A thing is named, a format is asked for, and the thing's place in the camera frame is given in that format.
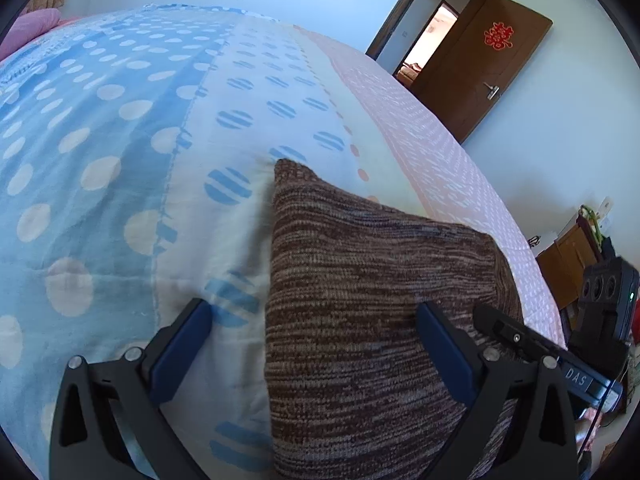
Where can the brown knit sweater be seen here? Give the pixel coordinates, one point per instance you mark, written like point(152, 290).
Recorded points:
point(360, 310)

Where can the red paper door decoration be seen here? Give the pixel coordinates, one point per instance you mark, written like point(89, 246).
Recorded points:
point(498, 36)

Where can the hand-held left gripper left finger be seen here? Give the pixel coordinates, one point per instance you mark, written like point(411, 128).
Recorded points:
point(177, 355)

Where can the folded pink quilt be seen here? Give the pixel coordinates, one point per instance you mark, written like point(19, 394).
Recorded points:
point(30, 30)

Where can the green plant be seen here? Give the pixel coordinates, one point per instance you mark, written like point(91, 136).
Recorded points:
point(592, 220)

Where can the white wall socket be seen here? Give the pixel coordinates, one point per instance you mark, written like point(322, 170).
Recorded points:
point(606, 206)

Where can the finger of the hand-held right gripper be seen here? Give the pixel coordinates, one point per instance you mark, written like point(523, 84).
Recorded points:
point(515, 332)

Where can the brown wooden door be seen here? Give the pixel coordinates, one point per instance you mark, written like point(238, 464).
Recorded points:
point(465, 75)

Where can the dark wooden door frame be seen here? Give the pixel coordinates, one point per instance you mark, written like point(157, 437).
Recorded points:
point(395, 20)

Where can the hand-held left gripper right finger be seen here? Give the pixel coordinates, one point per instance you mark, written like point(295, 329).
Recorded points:
point(447, 350)

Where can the wooden cabinet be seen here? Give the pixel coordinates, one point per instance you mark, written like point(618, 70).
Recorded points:
point(565, 270)

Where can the polka dot bed sheet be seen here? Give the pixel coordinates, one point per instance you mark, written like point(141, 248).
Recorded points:
point(125, 135)

